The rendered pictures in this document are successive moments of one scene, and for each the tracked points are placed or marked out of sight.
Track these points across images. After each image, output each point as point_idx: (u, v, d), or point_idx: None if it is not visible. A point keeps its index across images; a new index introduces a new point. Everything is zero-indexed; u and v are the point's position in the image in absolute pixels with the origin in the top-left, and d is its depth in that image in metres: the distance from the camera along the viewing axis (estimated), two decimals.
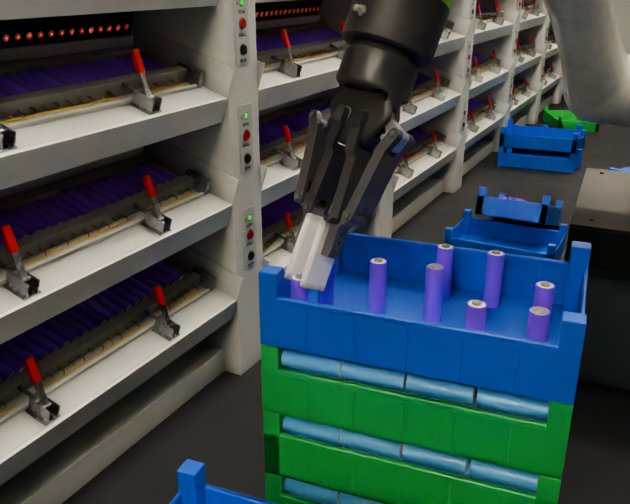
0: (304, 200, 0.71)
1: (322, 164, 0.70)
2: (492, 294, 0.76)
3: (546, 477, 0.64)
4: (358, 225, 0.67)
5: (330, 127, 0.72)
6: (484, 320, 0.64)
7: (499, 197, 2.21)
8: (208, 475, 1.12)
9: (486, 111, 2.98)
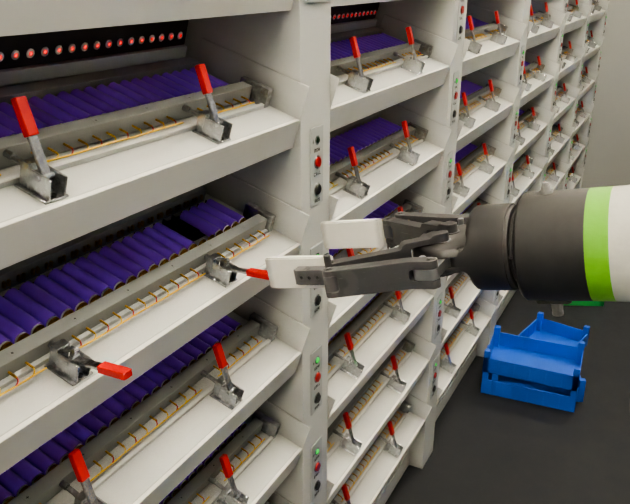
0: (397, 219, 0.73)
1: (416, 223, 0.68)
2: None
3: None
4: (325, 288, 0.60)
5: None
6: None
7: None
8: None
9: (468, 319, 2.43)
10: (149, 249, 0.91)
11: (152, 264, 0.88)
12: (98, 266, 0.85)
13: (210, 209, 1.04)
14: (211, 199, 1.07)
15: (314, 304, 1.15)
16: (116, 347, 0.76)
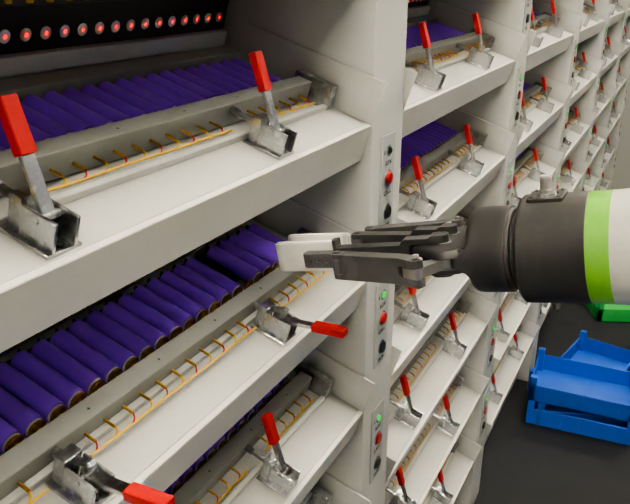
0: (341, 270, 0.65)
1: None
2: None
3: None
4: None
5: None
6: None
7: None
8: None
9: (510, 341, 2.21)
10: (183, 296, 0.69)
11: (188, 318, 0.67)
12: (117, 324, 0.63)
13: None
14: (254, 224, 0.85)
15: (378, 352, 0.93)
16: (146, 446, 0.55)
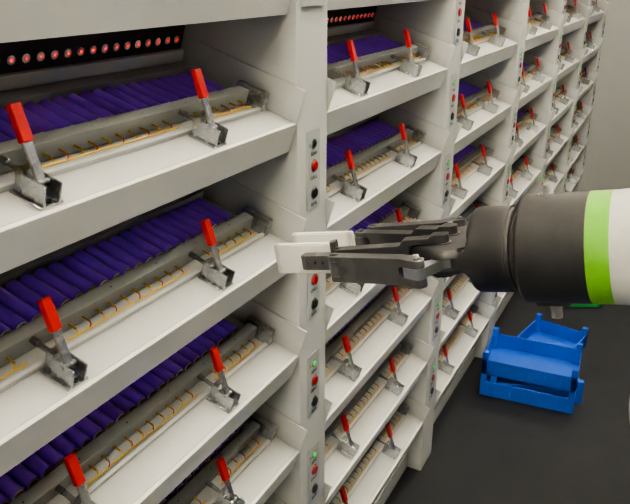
0: (370, 232, 0.71)
1: (400, 231, 0.67)
2: None
3: None
4: (331, 273, 0.64)
5: None
6: (184, 234, 0.99)
7: None
8: None
9: (467, 321, 2.43)
10: (136, 248, 0.91)
11: (139, 263, 0.89)
12: (84, 265, 0.85)
13: (198, 208, 1.05)
14: (199, 198, 1.07)
15: (311, 307, 1.15)
16: (112, 352, 0.76)
